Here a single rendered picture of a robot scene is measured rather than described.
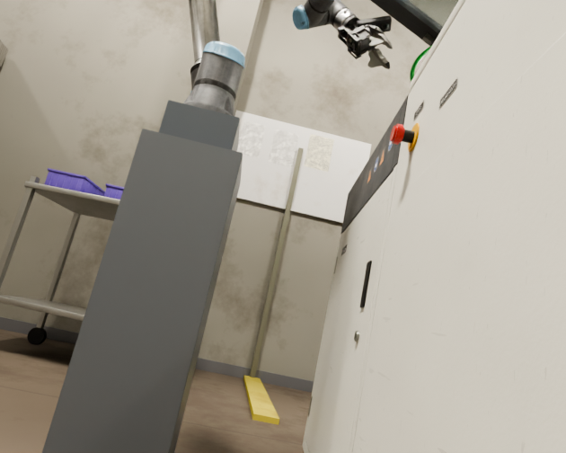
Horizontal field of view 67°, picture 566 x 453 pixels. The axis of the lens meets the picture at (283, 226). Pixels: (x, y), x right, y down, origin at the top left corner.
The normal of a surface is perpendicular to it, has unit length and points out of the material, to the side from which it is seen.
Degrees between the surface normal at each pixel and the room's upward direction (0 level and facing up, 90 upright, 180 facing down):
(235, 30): 90
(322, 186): 90
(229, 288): 90
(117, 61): 90
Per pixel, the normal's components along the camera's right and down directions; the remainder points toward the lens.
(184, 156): 0.12, -0.20
